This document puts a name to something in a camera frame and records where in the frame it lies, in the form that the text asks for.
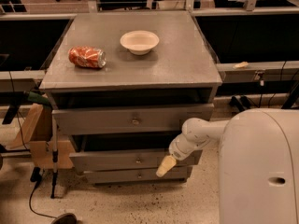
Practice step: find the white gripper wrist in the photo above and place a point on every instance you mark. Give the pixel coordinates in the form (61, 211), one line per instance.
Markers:
(179, 148)

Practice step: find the grey drawer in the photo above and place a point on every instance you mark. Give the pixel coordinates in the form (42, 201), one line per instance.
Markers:
(137, 175)
(118, 159)
(128, 119)

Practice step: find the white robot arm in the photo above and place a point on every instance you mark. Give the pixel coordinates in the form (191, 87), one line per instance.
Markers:
(258, 163)

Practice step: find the grey bottom drawer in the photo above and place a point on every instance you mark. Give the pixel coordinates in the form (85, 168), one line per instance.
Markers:
(137, 175)

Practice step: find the grey top drawer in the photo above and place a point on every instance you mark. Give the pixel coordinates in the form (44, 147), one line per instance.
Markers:
(128, 119)

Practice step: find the grey drawer cabinet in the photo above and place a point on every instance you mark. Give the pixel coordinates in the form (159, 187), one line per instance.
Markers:
(178, 71)

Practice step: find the black stand foot right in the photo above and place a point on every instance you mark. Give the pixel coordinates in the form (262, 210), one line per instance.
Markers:
(242, 103)

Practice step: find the black shoe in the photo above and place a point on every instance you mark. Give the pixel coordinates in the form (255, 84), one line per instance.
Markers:
(67, 218)

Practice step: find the white paper bowl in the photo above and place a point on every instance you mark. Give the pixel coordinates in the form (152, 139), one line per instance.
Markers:
(139, 42)

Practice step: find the silver black tripod leg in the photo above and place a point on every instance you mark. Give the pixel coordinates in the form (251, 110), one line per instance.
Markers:
(54, 157)

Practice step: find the crushed orange soda can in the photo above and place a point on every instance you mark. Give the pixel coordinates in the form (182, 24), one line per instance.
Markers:
(87, 57)

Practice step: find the wooden stand left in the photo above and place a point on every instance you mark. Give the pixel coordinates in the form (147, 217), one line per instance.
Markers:
(36, 133)

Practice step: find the small beige scrap on rail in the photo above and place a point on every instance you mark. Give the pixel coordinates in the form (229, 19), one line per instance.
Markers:
(241, 65)

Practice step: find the green handled tool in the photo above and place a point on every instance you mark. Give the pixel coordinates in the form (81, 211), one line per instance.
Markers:
(37, 98)

